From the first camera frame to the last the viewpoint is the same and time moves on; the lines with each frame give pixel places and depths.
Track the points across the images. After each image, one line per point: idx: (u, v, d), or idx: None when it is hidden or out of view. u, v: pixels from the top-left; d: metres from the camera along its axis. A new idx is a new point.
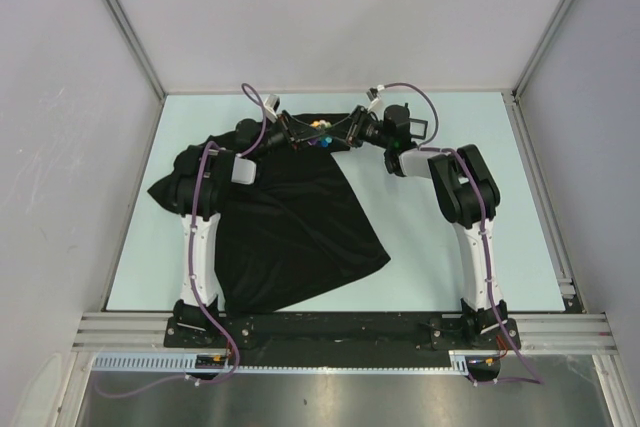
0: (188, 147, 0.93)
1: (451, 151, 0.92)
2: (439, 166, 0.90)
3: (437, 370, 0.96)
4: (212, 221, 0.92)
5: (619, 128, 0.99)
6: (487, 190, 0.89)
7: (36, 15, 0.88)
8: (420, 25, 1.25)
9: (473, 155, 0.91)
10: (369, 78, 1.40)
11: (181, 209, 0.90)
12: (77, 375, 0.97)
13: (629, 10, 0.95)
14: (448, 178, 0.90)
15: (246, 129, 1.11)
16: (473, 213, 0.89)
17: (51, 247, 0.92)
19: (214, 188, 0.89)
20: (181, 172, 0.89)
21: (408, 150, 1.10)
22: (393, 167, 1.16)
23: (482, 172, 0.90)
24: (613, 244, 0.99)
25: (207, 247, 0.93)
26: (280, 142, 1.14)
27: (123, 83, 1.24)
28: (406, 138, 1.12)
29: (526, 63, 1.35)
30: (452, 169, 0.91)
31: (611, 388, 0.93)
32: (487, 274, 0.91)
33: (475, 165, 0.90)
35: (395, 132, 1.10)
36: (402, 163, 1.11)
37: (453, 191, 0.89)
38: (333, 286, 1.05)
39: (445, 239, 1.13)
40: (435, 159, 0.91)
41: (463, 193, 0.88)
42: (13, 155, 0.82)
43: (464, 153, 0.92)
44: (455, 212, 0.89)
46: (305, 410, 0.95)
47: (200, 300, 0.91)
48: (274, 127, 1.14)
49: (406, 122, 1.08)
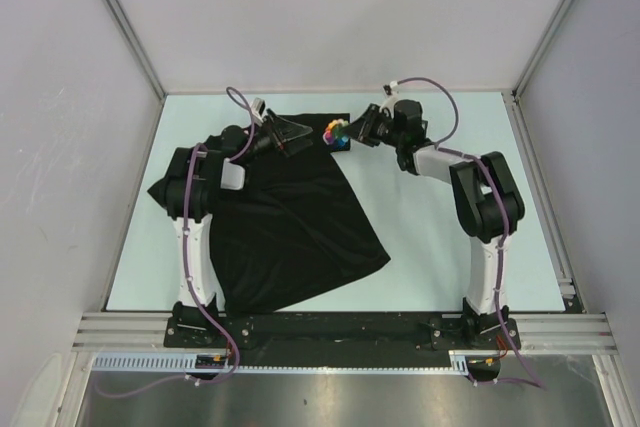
0: (174, 150, 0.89)
1: (475, 158, 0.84)
2: (461, 175, 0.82)
3: (437, 370, 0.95)
4: (205, 222, 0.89)
5: (620, 127, 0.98)
6: (512, 203, 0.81)
7: (36, 15, 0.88)
8: (419, 25, 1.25)
9: (500, 163, 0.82)
10: (369, 78, 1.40)
11: (171, 212, 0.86)
12: (77, 375, 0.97)
13: (629, 10, 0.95)
14: (470, 189, 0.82)
15: (232, 136, 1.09)
16: (493, 227, 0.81)
17: (51, 246, 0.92)
19: (207, 190, 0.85)
20: (171, 175, 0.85)
21: (424, 147, 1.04)
22: (405, 165, 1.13)
23: (507, 182, 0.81)
24: (613, 244, 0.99)
25: (201, 249, 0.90)
26: (267, 146, 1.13)
27: (123, 82, 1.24)
28: (418, 133, 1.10)
29: (526, 63, 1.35)
30: (475, 178, 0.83)
31: (611, 388, 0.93)
32: (495, 284, 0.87)
33: (501, 175, 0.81)
35: (407, 125, 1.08)
36: (417, 162, 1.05)
37: (474, 203, 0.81)
38: (333, 286, 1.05)
39: (449, 237, 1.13)
40: (456, 167, 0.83)
41: (485, 205, 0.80)
42: (14, 154, 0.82)
43: (489, 160, 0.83)
44: (475, 226, 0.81)
46: (305, 410, 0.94)
47: (196, 301, 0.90)
48: (260, 132, 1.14)
49: (416, 113, 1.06)
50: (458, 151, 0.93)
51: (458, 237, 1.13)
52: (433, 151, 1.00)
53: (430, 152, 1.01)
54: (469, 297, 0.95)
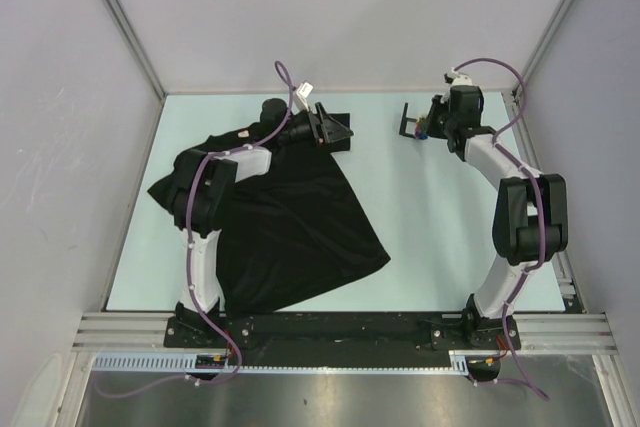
0: (187, 150, 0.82)
1: (533, 180, 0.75)
2: (511, 193, 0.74)
3: (437, 370, 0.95)
4: (211, 238, 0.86)
5: (621, 127, 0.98)
6: (554, 232, 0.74)
7: (35, 15, 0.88)
8: (419, 25, 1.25)
9: (559, 193, 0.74)
10: (370, 78, 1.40)
11: (178, 222, 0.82)
12: (77, 375, 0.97)
13: (629, 10, 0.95)
14: (516, 211, 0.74)
15: (274, 106, 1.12)
16: (527, 254, 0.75)
17: (51, 246, 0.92)
19: (213, 203, 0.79)
20: (178, 185, 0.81)
21: (482, 137, 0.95)
22: (455, 146, 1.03)
23: (558, 213, 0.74)
24: (614, 245, 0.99)
25: (205, 262, 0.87)
26: (306, 133, 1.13)
27: (123, 82, 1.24)
28: (474, 115, 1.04)
29: (526, 63, 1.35)
30: (525, 201, 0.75)
31: (610, 388, 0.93)
32: (508, 299, 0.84)
33: (555, 207, 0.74)
35: (461, 104, 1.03)
36: (468, 149, 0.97)
37: (515, 225, 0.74)
38: (333, 286, 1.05)
39: (458, 236, 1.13)
40: (509, 182, 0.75)
41: (526, 232, 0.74)
42: (13, 155, 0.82)
43: (545, 184, 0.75)
44: (508, 246, 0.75)
46: (305, 410, 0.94)
47: (198, 309, 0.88)
48: (300, 118, 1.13)
49: (474, 91, 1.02)
50: (517, 161, 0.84)
51: (469, 236, 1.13)
52: (489, 149, 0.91)
53: (485, 147, 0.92)
54: (476, 295, 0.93)
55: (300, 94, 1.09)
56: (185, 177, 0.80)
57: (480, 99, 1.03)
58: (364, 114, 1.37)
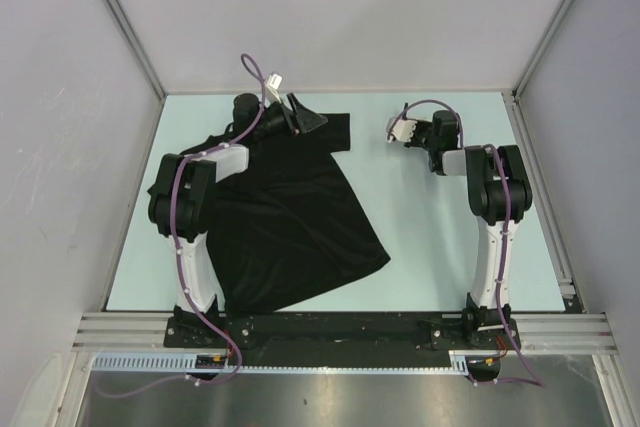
0: (163, 157, 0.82)
1: (491, 147, 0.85)
2: (473, 158, 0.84)
3: (437, 370, 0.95)
4: (199, 241, 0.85)
5: (621, 126, 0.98)
6: (520, 192, 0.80)
7: (35, 15, 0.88)
8: (419, 25, 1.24)
9: (515, 152, 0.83)
10: (370, 76, 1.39)
11: (163, 230, 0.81)
12: (77, 375, 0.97)
13: (628, 10, 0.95)
14: (480, 173, 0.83)
15: (246, 101, 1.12)
16: (498, 211, 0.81)
17: (51, 246, 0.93)
19: (195, 205, 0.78)
20: (158, 191, 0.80)
21: (454, 151, 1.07)
22: (434, 166, 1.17)
23: (520, 172, 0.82)
24: (613, 244, 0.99)
25: (197, 262, 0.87)
26: (281, 124, 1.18)
27: (123, 82, 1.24)
28: (452, 141, 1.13)
29: (526, 63, 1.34)
30: (486, 164, 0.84)
31: (611, 388, 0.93)
32: (498, 275, 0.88)
33: (513, 163, 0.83)
35: (440, 130, 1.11)
36: (444, 163, 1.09)
37: (483, 186, 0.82)
38: (332, 287, 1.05)
39: (452, 234, 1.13)
40: (472, 151, 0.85)
41: (495, 191, 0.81)
42: (13, 155, 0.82)
43: (504, 151, 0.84)
44: (481, 206, 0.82)
46: (305, 410, 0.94)
47: (196, 311, 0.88)
48: (273, 111, 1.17)
49: (452, 122, 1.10)
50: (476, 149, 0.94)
51: (465, 235, 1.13)
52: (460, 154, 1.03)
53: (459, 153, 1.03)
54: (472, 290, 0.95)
55: (270, 85, 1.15)
56: (165, 182, 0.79)
57: (458, 127, 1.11)
58: (364, 114, 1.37)
